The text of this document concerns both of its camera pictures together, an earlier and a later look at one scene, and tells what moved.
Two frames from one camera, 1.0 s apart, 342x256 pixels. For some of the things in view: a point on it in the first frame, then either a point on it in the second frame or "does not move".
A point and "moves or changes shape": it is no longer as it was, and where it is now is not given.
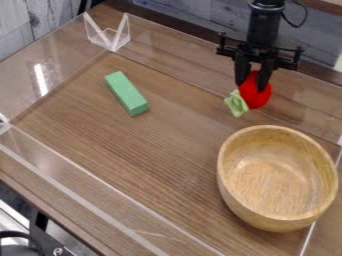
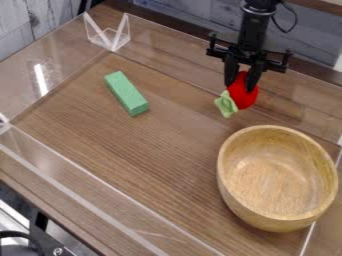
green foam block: x=126 y=93 does not move
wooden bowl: x=277 y=178 does not move
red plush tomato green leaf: x=247 y=97 moves or changes shape
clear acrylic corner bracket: x=108 y=38 does not move
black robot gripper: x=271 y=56 -> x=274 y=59
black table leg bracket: x=40 y=240 does not move
